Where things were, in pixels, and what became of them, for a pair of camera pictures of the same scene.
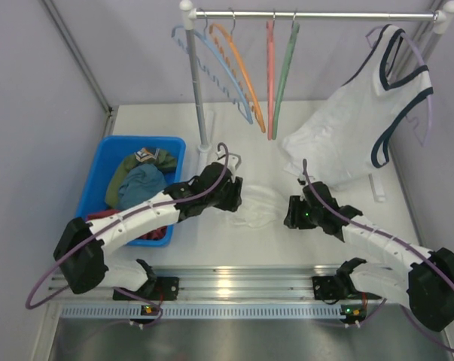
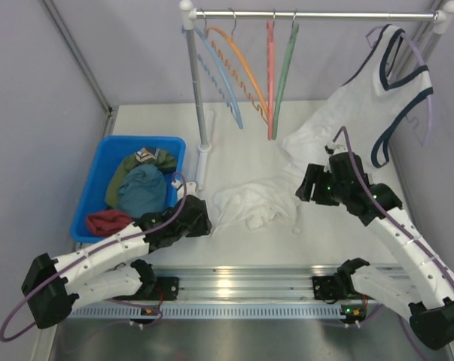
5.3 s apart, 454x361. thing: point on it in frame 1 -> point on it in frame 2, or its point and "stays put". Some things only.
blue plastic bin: [111, 153] stays put
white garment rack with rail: [441, 16] stays put
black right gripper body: [303, 216] -> [327, 192]
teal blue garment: [141, 183] stays put
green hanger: [293, 36] stays put
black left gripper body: [230, 192] -> [198, 216]
